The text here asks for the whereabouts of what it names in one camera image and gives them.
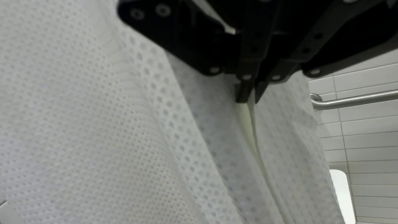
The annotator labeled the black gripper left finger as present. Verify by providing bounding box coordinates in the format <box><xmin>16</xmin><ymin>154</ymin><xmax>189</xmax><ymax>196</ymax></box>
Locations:
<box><xmin>117</xmin><ymin>0</ymin><xmax>251</xmax><ymax>103</ymax></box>

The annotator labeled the chrome grab bar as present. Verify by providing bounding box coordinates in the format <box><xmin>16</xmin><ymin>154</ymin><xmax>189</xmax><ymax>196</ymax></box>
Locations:
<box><xmin>310</xmin><ymin>89</ymin><xmax>398</xmax><ymax>109</ymax></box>

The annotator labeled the white dotted shower curtain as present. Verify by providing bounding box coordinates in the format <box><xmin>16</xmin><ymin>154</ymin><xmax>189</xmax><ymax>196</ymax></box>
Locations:
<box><xmin>0</xmin><ymin>0</ymin><xmax>344</xmax><ymax>224</ymax></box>

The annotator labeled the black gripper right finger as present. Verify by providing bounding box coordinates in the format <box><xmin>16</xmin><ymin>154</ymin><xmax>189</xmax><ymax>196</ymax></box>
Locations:
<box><xmin>255</xmin><ymin>0</ymin><xmax>398</xmax><ymax>99</ymax></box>

